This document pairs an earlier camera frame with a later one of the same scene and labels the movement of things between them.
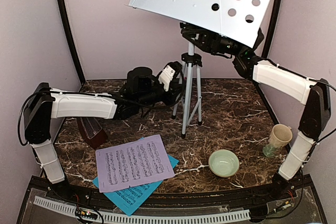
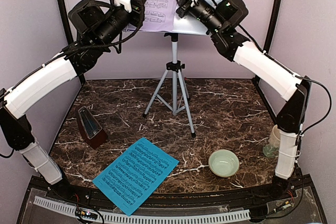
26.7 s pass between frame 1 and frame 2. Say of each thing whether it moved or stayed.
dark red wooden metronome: stayed
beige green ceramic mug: stayed
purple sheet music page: moved
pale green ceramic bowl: stayed
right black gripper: moved
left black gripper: moved
